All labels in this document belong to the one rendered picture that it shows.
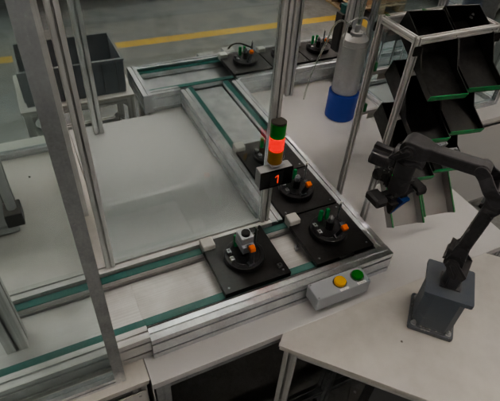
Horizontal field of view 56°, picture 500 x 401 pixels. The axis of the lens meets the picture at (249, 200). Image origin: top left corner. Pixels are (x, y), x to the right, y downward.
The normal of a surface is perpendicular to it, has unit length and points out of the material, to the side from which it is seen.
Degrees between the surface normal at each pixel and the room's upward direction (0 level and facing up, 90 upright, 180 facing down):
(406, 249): 0
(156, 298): 0
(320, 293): 0
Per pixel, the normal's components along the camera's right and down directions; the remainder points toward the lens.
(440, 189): 0.22, -0.05
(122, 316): 0.06, -0.73
